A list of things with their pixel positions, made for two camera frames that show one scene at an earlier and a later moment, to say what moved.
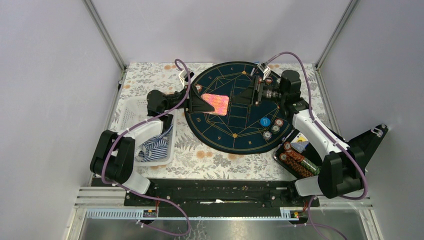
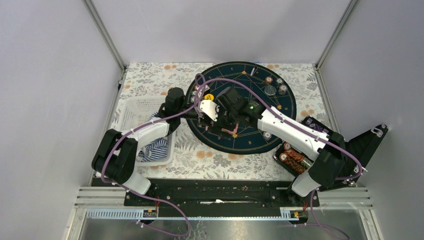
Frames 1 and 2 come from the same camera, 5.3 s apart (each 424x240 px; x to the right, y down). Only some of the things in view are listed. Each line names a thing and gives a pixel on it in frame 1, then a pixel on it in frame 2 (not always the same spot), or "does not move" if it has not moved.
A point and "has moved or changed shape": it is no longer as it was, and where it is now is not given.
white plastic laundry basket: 131,110 does not move
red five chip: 268,80 does not move
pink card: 220,103 has moved or changed shape
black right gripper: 252,94 to 216,125
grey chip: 267,135 does not move
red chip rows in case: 294,159 does not move
